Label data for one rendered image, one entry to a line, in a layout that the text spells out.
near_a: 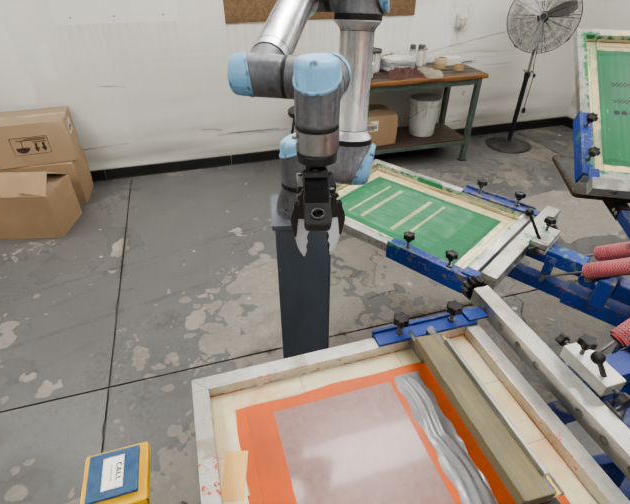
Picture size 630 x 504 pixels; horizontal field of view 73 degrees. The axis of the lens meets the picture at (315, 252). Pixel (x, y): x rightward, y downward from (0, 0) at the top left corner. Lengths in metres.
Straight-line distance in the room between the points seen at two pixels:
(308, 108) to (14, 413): 2.27
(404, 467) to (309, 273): 0.63
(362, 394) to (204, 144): 3.72
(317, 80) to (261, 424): 0.75
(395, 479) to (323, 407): 0.22
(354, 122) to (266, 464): 0.84
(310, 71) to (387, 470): 0.79
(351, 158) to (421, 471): 0.76
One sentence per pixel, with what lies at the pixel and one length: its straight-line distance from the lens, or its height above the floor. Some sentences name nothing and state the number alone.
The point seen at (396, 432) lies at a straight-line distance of 1.07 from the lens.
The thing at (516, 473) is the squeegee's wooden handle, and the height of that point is 1.06.
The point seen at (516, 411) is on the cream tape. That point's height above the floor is 0.96.
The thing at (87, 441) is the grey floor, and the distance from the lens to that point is 2.39.
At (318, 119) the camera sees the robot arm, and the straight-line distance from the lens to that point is 0.70.
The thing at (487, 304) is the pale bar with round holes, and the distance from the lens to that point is 1.29.
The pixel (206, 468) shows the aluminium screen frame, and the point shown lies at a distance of 0.99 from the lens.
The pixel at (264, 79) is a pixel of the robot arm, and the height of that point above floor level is 1.66.
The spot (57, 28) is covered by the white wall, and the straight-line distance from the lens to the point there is 4.35.
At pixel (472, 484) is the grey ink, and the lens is 1.04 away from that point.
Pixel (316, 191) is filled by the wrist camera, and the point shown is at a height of 1.51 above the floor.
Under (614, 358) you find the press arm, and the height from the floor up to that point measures 1.04.
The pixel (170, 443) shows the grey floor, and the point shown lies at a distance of 2.24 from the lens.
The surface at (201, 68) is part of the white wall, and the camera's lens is 4.33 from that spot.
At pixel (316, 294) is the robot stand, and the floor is 0.92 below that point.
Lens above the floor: 1.85
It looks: 36 degrees down
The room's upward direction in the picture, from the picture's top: straight up
